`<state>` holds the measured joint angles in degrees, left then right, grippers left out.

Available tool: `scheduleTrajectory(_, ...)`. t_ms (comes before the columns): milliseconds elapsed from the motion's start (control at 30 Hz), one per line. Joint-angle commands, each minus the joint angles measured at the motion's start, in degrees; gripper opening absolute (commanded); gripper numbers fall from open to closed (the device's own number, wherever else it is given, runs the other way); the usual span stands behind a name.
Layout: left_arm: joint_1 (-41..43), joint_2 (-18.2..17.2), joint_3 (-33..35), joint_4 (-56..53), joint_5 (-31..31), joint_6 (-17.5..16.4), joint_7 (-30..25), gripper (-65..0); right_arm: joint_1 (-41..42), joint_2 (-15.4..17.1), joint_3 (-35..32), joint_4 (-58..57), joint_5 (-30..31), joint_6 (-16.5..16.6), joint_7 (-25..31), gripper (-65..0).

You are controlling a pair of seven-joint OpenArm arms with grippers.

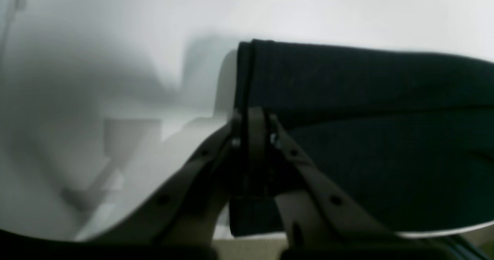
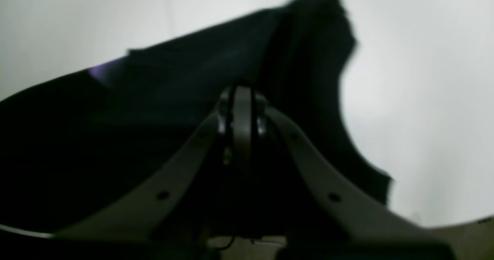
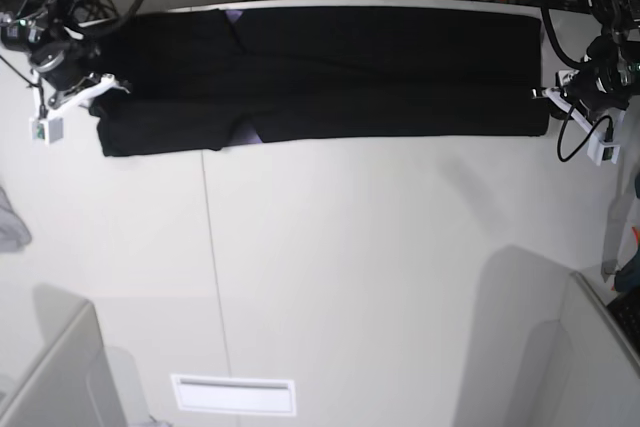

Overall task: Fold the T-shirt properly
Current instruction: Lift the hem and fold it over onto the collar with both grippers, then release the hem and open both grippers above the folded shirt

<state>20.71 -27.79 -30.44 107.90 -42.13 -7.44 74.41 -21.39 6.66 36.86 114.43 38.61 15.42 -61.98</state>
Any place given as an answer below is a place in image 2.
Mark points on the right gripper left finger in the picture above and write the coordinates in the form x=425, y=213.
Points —
x=136, y=215

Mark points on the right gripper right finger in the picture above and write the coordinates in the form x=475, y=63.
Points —
x=323, y=215

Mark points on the black T-shirt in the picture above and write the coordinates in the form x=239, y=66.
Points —
x=73, y=144

